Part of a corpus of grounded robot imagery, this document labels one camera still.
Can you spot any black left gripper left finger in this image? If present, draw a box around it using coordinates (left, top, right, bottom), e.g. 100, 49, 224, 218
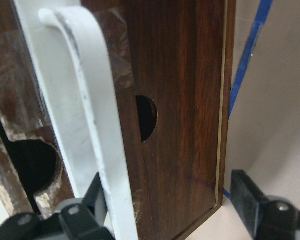
59, 173, 114, 240

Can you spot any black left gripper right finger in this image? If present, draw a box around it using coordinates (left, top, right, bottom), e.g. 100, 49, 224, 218
230, 170, 299, 240

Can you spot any white drawer handle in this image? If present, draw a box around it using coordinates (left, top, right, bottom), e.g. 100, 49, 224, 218
14, 0, 138, 240

